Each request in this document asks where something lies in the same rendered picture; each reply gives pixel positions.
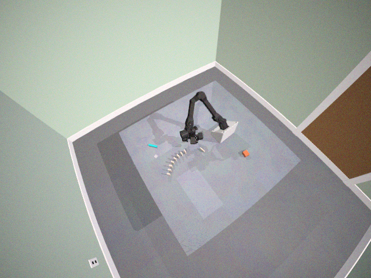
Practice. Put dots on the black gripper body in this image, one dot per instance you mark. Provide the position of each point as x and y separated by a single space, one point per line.
199 135

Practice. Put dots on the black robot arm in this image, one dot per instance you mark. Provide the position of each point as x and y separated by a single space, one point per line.
189 129

